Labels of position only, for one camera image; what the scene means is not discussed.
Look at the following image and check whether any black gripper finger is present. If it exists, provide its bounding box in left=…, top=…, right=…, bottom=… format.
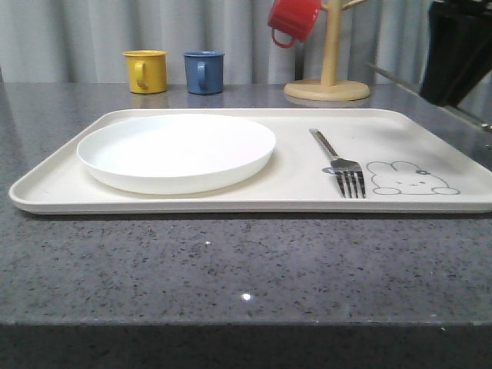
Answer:
left=420, top=1, right=491, bottom=106

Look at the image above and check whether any blue enamel mug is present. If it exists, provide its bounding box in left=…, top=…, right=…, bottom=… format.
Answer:
left=184, top=51, right=225, bottom=95

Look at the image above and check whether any red enamel mug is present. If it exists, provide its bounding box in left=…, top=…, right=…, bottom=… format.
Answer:
left=268, top=0, right=321, bottom=48

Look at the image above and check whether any white round plate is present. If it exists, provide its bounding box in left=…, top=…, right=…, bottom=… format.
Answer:
left=77, top=114, right=277, bottom=194

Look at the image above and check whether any wooden mug tree stand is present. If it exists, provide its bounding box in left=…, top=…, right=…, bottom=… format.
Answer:
left=284, top=1, right=371, bottom=101

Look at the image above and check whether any yellow enamel mug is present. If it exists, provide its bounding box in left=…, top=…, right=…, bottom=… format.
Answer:
left=123, top=50, right=168, bottom=94

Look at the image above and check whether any cream rabbit serving tray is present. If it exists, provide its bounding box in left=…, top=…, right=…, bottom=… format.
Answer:
left=9, top=108, right=491, bottom=214

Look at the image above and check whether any stainless steel fork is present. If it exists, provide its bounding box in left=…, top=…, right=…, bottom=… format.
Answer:
left=309, top=128, right=366, bottom=198

